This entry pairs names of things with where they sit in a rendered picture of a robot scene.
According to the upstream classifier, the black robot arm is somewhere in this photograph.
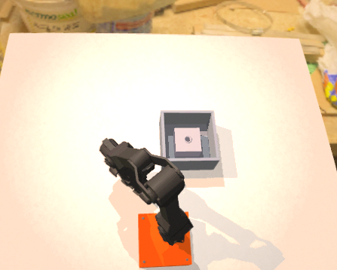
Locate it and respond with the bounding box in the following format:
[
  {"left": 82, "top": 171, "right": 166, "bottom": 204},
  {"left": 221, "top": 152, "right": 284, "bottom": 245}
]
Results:
[{"left": 99, "top": 138, "right": 194, "bottom": 246}]

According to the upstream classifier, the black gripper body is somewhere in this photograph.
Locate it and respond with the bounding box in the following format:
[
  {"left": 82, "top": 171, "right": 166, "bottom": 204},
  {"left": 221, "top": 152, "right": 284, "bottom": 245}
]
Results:
[{"left": 109, "top": 167, "right": 152, "bottom": 204}]

